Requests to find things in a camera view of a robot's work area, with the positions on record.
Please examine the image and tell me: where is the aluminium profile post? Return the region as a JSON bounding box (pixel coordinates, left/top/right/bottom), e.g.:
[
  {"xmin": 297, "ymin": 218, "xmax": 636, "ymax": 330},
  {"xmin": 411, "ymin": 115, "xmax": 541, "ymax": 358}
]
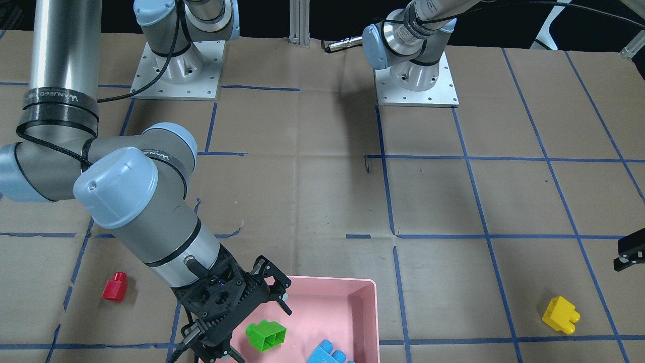
[{"xmin": 288, "ymin": 0, "xmax": 310, "ymax": 48}]

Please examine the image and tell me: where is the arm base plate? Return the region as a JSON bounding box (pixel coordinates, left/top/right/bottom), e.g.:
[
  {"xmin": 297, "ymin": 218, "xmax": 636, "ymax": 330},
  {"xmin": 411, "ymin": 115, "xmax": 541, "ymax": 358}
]
[
  {"xmin": 374, "ymin": 52, "xmax": 460, "ymax": 107},
  {"xmin": 134, "ymin": 41, "xmax": 226, "ymax": 101}
]

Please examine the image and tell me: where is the red toy block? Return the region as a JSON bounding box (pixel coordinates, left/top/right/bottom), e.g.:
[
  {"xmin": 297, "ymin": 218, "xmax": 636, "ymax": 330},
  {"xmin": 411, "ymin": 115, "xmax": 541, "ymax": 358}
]
[{"xmin": 102, "ymin": 271, "xmax": 127, "ymax": 301}]

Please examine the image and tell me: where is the metal cable connector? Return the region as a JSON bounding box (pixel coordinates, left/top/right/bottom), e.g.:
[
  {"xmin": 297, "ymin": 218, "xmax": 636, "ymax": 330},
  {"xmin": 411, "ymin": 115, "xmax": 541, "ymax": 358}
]
[{"xmin": 320, "ymin": 35, "xmax": 363, "ymax": 54}]

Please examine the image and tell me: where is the green toy block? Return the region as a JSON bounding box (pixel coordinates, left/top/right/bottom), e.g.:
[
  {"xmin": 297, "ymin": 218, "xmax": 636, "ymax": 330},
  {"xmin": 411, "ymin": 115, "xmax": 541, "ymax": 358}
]
[{"xmin": 245, "ymin": 320, "xmax": 287, "ymax": 352}]

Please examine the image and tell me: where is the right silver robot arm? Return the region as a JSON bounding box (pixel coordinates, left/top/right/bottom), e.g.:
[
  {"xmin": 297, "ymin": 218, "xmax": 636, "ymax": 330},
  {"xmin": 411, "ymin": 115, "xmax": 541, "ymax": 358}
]
[{"xmin": 2, "ymin": 1, "xmax": 271, "ymax": 362}]

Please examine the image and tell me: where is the pink plastic box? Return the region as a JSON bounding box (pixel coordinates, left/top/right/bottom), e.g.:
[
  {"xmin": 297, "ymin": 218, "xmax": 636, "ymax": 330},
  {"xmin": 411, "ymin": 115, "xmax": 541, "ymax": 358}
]
[{"xmin": 232, "ymin": 276, "xmax": 380, "ymax": 362}]

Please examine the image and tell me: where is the yellow toy block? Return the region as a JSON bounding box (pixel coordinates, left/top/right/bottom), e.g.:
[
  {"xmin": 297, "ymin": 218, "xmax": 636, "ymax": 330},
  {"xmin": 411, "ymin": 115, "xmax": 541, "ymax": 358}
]
[{"xmin": 542, "ymin": 296, "xmax": 581, "ymax": 335}]

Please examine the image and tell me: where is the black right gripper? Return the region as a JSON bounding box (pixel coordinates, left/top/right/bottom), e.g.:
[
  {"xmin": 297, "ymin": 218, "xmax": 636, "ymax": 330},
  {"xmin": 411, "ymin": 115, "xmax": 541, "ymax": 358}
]
[{"xmin": 169, "ymin": 248, "xmax": 292, "ymax": 362}]

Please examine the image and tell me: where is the blue toy block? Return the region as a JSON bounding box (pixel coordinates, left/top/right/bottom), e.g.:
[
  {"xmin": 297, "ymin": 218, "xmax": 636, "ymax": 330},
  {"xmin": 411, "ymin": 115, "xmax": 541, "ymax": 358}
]
[{"xmin": 305, "ymin": 339, "xmax": 354, "ymax": 363}]

